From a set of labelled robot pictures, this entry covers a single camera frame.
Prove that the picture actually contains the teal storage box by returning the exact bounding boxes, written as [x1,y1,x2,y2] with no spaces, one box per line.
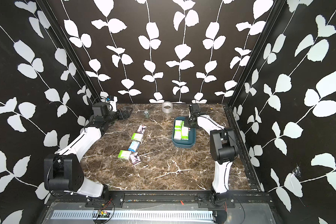
[171,117,197,148]

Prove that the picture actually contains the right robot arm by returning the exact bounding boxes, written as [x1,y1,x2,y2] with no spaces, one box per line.
[184,114,239,194]

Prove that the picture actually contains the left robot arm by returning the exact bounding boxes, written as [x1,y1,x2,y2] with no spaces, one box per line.
[43,107,133,200]

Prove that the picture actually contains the pink kuromi tissue pack top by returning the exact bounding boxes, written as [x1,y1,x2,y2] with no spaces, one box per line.
[137,125,147,134]

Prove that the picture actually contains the clear tape roll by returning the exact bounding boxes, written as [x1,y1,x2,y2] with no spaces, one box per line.
[161,101,174,113]

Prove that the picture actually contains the blue tissue pack centre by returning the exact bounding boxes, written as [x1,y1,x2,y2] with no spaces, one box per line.
[128,141,141,153]

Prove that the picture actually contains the kuromi tissue pack lower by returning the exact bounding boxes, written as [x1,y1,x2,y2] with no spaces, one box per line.
[130,152,141,166]

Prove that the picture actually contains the white perforated strip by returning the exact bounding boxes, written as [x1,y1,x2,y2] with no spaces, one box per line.
[49,210,214,221]

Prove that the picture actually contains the small circuit board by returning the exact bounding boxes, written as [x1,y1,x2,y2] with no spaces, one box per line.
[92,210,111,220]

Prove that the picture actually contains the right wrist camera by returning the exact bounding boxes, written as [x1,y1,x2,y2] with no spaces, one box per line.
[189,104,201,114]

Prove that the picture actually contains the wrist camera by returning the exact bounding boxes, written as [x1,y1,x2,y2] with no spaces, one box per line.
[189,104,201,114]
[92,95,118,117]

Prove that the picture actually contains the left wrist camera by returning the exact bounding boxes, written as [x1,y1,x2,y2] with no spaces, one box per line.
[92,95,118,117]

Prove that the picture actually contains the black front rail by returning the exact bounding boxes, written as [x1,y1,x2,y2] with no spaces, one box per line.
[47,190,274,210]

